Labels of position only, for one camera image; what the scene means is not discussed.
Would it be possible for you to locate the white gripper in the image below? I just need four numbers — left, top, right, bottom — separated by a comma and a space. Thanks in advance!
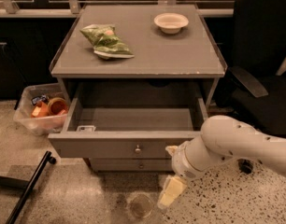
157, 141, 203, 209

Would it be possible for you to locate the grey top drawer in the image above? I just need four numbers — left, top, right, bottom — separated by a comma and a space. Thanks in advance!
49, 98, 207, 159

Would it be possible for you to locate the grey drawer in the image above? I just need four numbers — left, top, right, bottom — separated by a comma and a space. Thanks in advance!
49, 98, 207, 159
90, 159, 172, 172

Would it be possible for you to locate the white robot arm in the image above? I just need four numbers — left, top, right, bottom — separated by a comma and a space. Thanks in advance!
157, 115, 286, 209

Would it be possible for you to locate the grey lower drawer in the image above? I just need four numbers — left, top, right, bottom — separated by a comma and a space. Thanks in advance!
90, 159, 172, 172

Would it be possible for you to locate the grey drawer cabinet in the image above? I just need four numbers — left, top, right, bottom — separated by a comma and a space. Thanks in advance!
49, 4, 228, 173

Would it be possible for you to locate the black office chair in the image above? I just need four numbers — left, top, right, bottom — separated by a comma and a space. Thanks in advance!
211, 0, 286, 175

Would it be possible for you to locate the black metal stand leg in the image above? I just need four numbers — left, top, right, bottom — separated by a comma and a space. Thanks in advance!
6, 151, 56, 224

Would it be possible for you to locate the orange cup in bin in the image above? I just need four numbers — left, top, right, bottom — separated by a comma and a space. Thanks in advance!
48, 97, 68, 115

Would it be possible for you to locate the green chip bag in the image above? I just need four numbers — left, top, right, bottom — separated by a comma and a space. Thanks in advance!
80, 24, 134, 60

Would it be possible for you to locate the clear plastic storage bin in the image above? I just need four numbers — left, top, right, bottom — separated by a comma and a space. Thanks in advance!
14, 83, 68, 135

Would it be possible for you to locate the orange object in bin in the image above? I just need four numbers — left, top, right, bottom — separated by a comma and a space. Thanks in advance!
31, 102, 49, 118

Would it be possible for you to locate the white paper bowl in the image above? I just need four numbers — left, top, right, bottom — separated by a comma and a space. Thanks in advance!
154, 13, 189, 35

